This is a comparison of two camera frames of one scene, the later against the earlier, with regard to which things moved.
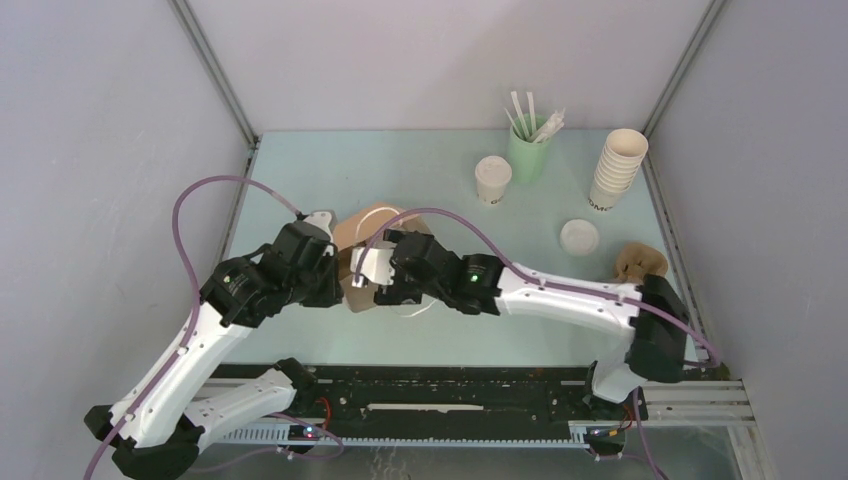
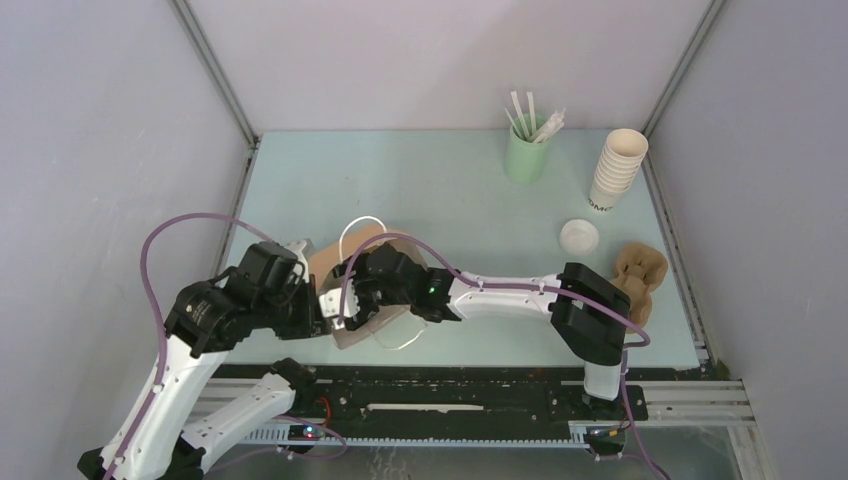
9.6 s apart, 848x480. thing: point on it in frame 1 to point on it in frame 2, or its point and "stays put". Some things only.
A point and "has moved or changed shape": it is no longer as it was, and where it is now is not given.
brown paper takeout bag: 366,228 has moved or changed shape
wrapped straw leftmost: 520,115 stays put
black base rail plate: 433,394 stays put
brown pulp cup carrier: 637,260 stays put
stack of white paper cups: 622,154 stays put
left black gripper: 333,293 to 312,322
